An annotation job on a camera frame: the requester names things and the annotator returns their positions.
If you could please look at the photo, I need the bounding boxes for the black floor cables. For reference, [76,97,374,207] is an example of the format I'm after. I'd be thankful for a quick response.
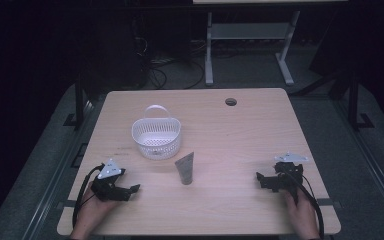
[131,19,207,91]

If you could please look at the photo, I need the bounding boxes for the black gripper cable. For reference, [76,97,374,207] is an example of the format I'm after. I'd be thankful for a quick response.
[72,164,105,229]
[281,166,325,240]

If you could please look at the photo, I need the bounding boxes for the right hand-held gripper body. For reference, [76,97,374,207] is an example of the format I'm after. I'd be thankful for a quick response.
[268,151,310,195]

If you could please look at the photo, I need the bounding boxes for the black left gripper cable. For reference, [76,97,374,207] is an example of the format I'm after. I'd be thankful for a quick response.
[72,164,105,229]

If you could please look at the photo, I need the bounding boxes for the black metal stand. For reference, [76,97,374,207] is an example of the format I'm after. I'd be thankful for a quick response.
[345,73,376,132]
[62,75,92,130]

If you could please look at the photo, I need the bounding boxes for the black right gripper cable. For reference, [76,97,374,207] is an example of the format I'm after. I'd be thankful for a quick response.
[281,166,325,240]

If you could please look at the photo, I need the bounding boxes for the grey squeeze tube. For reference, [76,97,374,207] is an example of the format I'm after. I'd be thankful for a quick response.
[174,151,195,186]

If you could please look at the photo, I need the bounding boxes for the person's left hand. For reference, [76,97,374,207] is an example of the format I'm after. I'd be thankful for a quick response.
[69,186,122,240]

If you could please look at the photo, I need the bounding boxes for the white metal table frame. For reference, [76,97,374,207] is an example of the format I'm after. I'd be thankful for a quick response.
[192,0,348,87]

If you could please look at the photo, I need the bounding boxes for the grey floor rail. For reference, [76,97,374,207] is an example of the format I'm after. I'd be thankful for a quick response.
[332,98,384,232]
[22,99,105,240]

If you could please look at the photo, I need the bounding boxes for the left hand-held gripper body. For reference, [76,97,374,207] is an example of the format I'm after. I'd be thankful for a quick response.
[90,158,131,202]

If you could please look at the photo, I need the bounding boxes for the white plastic basket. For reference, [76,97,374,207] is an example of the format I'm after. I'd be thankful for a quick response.
[131,104,182,161]

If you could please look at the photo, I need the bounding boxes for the person's right hand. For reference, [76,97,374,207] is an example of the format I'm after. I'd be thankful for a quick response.
[282,191,322,240]

